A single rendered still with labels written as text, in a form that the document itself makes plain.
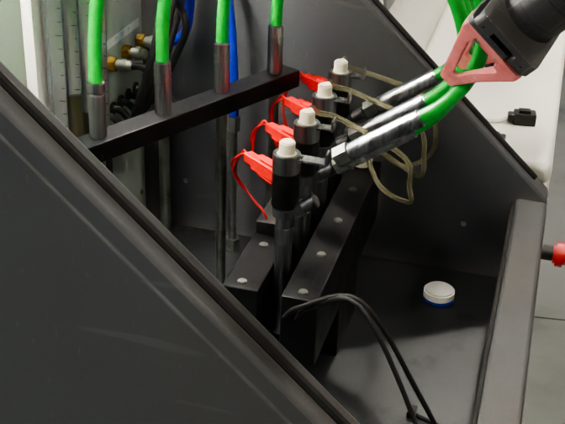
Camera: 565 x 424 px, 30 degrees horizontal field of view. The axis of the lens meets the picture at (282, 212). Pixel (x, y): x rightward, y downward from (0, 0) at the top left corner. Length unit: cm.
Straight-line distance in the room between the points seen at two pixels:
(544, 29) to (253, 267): 40
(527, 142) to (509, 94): 17
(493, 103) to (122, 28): 55
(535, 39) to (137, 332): 41
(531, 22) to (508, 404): 34
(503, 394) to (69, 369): 42
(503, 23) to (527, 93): 72
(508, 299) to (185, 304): 51
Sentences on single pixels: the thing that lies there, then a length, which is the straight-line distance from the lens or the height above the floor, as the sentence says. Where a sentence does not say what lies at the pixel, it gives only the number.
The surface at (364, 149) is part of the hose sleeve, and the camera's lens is 100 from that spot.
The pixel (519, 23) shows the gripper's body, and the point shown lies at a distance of 90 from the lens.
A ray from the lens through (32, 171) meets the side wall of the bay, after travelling 71.
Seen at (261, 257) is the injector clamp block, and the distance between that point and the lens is 112.
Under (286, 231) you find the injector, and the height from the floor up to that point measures 103.
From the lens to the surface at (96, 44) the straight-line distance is 106.
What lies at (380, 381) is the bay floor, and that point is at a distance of 120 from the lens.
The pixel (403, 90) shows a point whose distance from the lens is 123.
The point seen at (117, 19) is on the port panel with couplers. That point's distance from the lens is 131.
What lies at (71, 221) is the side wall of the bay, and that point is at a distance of 72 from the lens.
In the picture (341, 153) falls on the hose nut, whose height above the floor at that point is 113.
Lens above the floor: 155
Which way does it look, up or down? 28 degrees down
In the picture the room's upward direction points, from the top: 2 degrees clockwise
